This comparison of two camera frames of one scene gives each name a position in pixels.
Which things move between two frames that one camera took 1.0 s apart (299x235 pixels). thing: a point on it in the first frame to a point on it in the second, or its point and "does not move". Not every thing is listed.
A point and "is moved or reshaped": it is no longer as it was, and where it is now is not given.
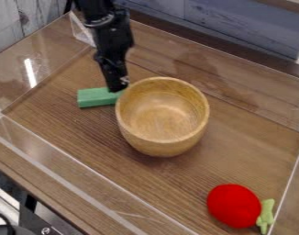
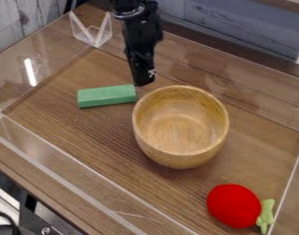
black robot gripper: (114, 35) to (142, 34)
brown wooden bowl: (162, 115) is moved or reshaped
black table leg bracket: (31, 223) does not move
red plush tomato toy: (234, 207) does not move
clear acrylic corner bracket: (82, 31) does not move
